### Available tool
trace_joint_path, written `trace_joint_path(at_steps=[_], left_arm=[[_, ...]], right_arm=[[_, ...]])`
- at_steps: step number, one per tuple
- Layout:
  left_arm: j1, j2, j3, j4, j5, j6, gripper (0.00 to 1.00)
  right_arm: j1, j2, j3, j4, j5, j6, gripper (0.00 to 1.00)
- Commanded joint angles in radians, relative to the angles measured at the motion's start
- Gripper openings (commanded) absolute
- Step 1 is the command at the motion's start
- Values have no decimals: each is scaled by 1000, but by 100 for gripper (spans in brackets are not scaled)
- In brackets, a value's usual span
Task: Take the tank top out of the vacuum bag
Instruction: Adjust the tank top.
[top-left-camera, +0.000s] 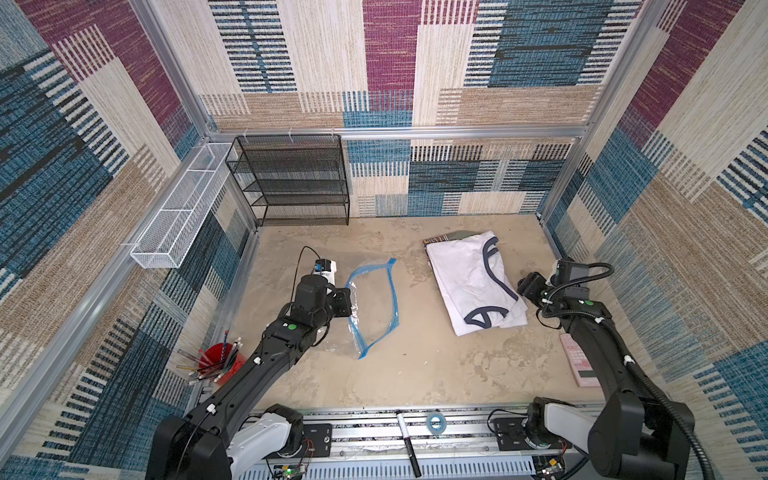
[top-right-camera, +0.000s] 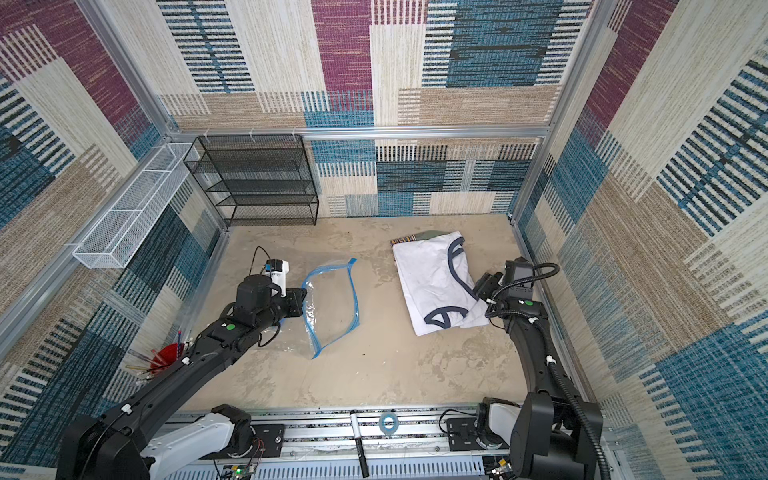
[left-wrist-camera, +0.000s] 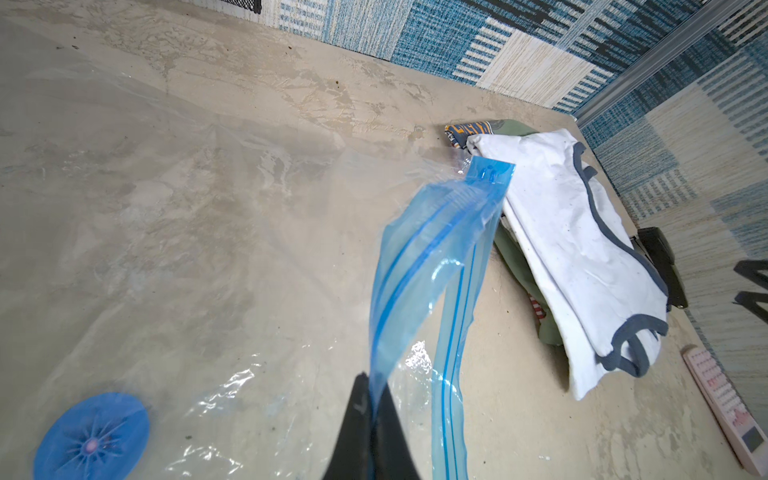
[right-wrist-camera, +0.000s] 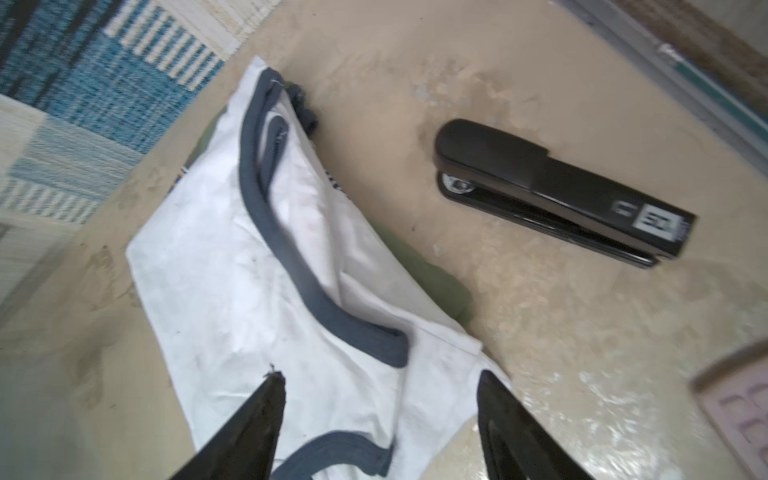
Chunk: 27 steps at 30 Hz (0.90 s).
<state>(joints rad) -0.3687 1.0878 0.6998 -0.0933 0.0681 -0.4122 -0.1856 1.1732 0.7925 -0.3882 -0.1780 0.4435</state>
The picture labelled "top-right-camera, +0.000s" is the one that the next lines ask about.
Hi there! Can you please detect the clear vacuum bag blue zipper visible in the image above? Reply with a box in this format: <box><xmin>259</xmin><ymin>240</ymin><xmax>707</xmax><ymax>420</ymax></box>
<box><xmin>302</xmin><ymin>258</ymin><xmax>360</xmax><ymax>359</ymax></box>

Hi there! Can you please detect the white tank top navy trim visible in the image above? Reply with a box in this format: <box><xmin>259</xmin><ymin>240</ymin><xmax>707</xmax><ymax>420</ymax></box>
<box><xmin>393</xmin><ymin>231</ymin><xmax>489</xmax><ymax>336</ymax></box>

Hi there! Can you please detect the green garment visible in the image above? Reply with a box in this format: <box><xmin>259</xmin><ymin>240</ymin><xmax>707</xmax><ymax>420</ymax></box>
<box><xmin>390</xmin><ymin>230</ymin><xmax>446</xmax><ymax>245</ymax></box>

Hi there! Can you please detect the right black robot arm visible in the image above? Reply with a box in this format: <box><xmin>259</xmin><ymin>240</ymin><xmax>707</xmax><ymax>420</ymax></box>
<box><xmin>474</xmin><ymin>257</ymin><xmax>611</xmax><ymax>479</ymax></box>

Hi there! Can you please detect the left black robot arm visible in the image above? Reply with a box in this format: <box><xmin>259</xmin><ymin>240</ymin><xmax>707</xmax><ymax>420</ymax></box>
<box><xmin>56</xmin><ymin>275</ymin><xmax>307</xmax><ymax>479</ymax></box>

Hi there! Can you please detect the red pencil cup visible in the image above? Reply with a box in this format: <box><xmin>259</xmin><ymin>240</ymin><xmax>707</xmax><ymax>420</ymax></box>
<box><xmin>123</xmin><ymin>329</ymin><xmax>189</xmax><ymax>378</ymax></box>

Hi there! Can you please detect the black marker pen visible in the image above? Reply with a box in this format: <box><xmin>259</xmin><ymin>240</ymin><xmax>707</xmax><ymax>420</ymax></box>
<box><xmin>350</xmin><ymin>411</ymin><xmax>370</xmax><ymax>479</ymax></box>

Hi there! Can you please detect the blue tape roll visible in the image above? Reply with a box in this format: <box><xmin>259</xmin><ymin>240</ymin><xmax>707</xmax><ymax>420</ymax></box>
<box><xmin>378</xmin><ymin>411</ymin><xmax>400</xmax><ymax>437</ymax></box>

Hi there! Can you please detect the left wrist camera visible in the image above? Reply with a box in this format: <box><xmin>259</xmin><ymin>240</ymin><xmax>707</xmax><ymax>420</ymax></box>
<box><xmin>265</xmin><ymin>258</ymin><xmax>290</xmax><ymax>297</ymax></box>

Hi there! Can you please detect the black wire mesh shelf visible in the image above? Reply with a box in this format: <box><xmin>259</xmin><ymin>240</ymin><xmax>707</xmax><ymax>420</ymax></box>
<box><xmin>183</xmin><ymin>134</ymin><xmax>319</xmax><ymax>227</ymax></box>

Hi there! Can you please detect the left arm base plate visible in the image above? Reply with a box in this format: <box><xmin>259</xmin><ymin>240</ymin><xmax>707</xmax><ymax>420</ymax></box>
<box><xmin>203</xmin><ymin>423</ymin><xmax>286</xmax><ymax>461</ymax></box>

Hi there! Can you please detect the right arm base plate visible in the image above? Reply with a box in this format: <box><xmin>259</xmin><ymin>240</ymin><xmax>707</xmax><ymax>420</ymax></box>
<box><xmin>443</xmin><ymin>417</ymin><xmax>509</xmax><ymax>452</ymax></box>

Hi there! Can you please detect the white wire mesh basket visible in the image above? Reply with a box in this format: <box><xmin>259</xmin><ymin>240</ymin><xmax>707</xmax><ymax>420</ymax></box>
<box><xmin>73</xmin><ymin>143</ymin><xmax>191</xmax><ymax>269</ymax></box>

